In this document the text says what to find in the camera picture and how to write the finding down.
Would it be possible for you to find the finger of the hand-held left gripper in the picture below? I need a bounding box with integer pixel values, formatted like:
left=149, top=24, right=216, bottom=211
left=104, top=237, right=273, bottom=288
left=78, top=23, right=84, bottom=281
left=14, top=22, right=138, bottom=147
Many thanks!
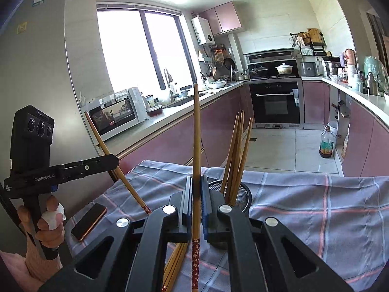
left=62, top=154, right=120, bottom=183

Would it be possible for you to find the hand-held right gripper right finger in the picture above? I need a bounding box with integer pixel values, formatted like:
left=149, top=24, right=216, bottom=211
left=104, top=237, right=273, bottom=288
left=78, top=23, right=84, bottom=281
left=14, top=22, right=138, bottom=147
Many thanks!
left=201, top=175, right=354, bottom=292

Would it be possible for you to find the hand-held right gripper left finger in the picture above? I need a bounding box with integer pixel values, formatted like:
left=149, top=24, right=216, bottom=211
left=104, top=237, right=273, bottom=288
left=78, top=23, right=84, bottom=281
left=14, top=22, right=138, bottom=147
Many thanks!
left=39, top=176, right=193, bottom=292

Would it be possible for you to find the red-tipped wooden chopstick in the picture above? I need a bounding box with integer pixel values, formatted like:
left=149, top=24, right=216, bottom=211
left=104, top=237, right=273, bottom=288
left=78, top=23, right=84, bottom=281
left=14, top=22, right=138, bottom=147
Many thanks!
left=191, top=83, right=202, bottom=292
left=84, top=111, right=152, bottom=215
left=221, top=112, right=240, bottom=193
left=166, top=243, right=186, bottom=289
left=230, top=111, right=244, bottom=203
left=162, top=243, right=182, bottom=292
left=235, top=117, right=254, bottom=198
left=170, top=243, right=189, bottom=280

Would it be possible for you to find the black mesh pen holder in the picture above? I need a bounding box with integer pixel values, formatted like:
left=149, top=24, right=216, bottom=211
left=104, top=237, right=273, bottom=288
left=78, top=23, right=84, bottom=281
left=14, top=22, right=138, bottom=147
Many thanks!
left=208, top=181, right=253, bottom=244

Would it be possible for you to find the person's left hand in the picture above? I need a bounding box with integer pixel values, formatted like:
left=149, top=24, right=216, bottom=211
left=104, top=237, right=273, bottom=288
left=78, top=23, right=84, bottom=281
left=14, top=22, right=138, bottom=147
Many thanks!
left=18, top=195, right=66, bottom=251

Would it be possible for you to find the black smartphone orange rim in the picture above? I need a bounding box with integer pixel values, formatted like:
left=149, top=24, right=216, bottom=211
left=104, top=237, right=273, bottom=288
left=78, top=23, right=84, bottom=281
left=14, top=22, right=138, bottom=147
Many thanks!
left=71, top=203, right=107, bottom=241

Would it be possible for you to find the white microwave oven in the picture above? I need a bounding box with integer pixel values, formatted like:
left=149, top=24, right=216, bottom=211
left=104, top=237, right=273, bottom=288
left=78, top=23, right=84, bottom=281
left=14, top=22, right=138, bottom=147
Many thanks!
left=83, top=87, right=146, bottom=140

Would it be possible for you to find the grey refrigerator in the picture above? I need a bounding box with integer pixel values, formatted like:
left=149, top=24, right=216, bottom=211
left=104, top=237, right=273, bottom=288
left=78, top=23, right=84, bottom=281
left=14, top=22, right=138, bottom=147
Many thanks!
left=0, top=0, right=120, bottom=195

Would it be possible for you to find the pink base cabinets long run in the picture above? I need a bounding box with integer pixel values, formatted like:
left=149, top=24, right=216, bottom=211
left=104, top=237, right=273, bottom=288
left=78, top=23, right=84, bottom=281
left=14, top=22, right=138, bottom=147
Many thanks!
left=100, top=83, right=254, bottom=183

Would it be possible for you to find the blue plaid cloth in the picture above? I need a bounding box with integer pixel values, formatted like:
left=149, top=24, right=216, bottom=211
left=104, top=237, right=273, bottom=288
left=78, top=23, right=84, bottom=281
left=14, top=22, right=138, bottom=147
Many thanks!
left=62, top=160, right=389, bottom=292

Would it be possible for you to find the steel kitchen faucet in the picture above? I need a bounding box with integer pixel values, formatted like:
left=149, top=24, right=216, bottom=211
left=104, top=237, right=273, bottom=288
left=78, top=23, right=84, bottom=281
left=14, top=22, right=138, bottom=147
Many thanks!
left=164, top=68, right=177, bottom=102

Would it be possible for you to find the black built-in oven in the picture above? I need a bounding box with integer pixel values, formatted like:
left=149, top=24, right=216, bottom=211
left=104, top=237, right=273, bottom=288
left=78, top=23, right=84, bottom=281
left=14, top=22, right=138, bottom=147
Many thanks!
left=248, top=81, right=303, bottom=125

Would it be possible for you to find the large kitchen window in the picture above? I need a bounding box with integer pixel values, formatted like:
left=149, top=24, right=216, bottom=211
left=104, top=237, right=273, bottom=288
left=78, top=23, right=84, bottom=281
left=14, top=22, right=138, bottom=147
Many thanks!
left=97, top=4, right=198, bottom=98

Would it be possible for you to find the oil bottle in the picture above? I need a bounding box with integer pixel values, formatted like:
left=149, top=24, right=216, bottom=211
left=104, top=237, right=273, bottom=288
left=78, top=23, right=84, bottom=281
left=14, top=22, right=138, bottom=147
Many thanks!
left=319, top=126, right=335, bottom=159

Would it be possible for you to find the black wok with lid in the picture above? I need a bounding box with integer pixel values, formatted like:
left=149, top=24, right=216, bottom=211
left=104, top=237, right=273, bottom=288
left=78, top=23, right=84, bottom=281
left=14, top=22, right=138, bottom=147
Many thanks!
left=249, top=64, right=268, bottom=76

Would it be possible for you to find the steel range hood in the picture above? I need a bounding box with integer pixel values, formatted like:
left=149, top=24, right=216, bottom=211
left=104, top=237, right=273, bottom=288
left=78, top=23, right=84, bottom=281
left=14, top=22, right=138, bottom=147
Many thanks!
left=245, top=49, right=295, bottom=64

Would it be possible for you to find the pink base cabinets peninsula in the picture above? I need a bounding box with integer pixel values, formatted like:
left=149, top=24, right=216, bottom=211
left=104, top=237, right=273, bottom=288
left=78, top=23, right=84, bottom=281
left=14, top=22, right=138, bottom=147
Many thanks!
left=302, top=79, right=389, bottom=178

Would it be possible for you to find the white water heater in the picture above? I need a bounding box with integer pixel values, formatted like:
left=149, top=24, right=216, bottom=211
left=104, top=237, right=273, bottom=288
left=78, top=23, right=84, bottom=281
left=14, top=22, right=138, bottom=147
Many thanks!
left=191, top=16, right=216, bottom=46

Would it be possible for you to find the steel pot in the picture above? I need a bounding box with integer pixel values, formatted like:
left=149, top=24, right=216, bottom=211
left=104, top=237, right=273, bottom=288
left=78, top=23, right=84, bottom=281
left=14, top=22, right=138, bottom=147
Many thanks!
left=324, top=61, right=340, bottom=76

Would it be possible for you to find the steel thermos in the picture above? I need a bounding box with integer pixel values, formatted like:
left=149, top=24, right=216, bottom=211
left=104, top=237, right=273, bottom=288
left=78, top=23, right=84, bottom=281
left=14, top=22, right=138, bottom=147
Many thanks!
left=366, top=72, right=378, bottom=96

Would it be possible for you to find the pink kettle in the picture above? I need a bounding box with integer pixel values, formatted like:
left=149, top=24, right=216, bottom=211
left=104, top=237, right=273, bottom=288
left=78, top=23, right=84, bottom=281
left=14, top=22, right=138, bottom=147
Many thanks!
left=344, top=49, right=357, bottom=67

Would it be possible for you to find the green fan in plastic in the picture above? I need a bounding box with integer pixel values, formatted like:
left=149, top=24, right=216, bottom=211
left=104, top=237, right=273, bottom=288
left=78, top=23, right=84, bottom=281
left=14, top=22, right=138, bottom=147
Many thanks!
left=364, top=55, right=388, bottom=93

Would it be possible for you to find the pink wall cabinet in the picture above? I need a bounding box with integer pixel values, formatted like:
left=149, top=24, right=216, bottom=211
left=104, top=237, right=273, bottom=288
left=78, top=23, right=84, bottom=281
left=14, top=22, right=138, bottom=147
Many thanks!
left=201, top=1, right=244, bottom=36

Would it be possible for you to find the black wall rack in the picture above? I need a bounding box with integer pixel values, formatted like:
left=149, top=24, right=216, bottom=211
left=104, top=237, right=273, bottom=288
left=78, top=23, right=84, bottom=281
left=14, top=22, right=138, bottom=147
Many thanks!
left=289, top=29, right=327, bottom=57

